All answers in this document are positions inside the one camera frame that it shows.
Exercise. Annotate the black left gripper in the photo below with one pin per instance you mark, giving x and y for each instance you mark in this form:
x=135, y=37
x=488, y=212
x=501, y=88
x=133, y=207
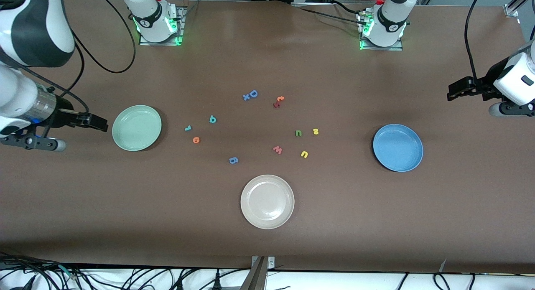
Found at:
x=486, y=84

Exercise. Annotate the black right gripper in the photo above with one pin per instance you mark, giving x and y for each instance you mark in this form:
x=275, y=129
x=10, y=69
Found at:
x=63, y=111

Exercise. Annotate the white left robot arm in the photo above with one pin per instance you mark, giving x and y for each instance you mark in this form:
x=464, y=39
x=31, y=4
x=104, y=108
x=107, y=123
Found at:
x=393, y=14

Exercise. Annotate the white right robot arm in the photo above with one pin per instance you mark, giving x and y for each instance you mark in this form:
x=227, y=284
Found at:
x=37, y=26

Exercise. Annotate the mint green plate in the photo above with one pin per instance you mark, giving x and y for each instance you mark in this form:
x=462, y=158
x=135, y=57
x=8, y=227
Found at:
x=136, y=128

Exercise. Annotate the blue plate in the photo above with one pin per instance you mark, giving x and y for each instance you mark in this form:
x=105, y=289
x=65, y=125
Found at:
x=398, y=148

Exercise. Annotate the blue foam letter D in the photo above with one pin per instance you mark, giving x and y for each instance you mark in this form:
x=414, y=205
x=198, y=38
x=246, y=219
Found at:
x=256, y=93

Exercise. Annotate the white paper tag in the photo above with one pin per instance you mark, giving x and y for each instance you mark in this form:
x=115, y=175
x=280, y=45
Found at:
x=443, y=265

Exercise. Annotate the pink foam letter w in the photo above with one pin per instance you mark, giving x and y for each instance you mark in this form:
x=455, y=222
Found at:
x=277, y=150

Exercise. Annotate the beige plate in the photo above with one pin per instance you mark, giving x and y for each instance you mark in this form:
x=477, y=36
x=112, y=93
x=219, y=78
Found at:
x=267, y=202

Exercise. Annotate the black power plug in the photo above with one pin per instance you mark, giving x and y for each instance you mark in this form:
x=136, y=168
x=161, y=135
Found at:
x=217, y=280

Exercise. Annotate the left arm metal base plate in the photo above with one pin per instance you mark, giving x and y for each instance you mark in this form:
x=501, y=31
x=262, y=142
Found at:
x=384, y=49

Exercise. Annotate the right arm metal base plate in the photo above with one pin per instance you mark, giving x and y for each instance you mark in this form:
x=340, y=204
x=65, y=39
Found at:
x=167, y=43

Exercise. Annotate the metal table leg bracket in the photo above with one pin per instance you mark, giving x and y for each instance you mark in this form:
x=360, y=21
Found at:
x=261, y=273

